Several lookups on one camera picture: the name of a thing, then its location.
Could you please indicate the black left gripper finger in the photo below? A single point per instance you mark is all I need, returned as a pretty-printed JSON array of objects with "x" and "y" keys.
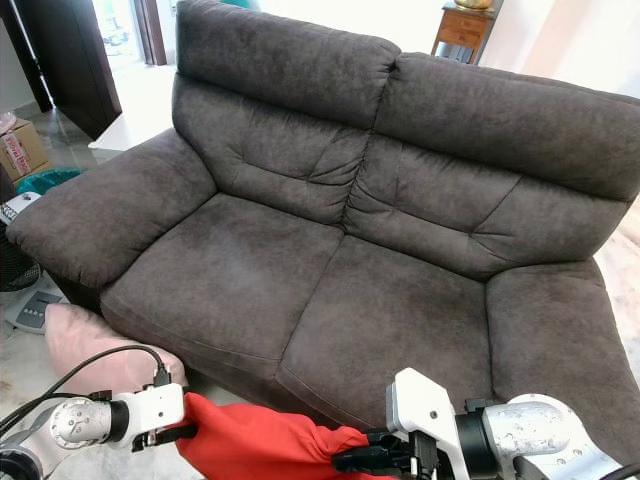
[{"x": 180, "y": 432}]

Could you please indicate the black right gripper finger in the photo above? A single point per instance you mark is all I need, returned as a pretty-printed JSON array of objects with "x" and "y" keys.
[
  {"x": 382, "y": 436},
  {"x": 358, "y": 461}
]

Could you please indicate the red pillow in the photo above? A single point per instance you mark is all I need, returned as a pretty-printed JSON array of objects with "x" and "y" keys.
[{"x": 260, "y": 445}]

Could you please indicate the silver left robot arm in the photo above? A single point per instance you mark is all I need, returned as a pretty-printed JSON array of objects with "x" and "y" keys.
[{"x": 75, "y": 422}]

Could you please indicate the pink pillow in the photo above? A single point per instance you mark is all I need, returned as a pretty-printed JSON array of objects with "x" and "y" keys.
[{"x": 95, "y": 345}]

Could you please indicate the grey-brown two-seat sofa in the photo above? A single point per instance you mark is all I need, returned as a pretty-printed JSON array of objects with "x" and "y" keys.
[{"x": 360, "y": 250}]

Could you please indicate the black and white fan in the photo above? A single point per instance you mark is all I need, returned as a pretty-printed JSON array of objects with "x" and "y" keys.
[{"x": 25, "y": 300}]

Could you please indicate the teal plastic basket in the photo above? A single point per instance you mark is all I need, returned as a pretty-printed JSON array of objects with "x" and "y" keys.
[{"x": 50, "y": 181}]

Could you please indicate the brown cardboard box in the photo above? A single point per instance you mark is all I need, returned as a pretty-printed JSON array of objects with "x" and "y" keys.
[{"x": 22, "y": 150}]

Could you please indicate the white table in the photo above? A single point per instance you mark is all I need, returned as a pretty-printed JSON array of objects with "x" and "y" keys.
[{"x": 140, "y": 110}]

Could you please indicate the dark wooden door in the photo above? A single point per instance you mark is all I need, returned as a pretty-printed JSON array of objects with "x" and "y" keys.
[{"x": 70, "y": 60}]

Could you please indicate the golden bowl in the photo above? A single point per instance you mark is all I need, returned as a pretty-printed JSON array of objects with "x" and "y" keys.
[{"x": 473, "y": 4}]

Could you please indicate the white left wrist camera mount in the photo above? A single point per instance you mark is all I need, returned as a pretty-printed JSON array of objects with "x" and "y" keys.
[{"x": 150, "y": 408}]

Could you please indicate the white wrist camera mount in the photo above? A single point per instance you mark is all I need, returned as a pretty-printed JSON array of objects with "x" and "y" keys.
[
  {"x": 420, "y": 405},
  {"x": 150, "y": 408}
]

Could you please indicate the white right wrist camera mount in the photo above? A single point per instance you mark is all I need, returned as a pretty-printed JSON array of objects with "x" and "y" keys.
[{"x": 420, "y": 405}]

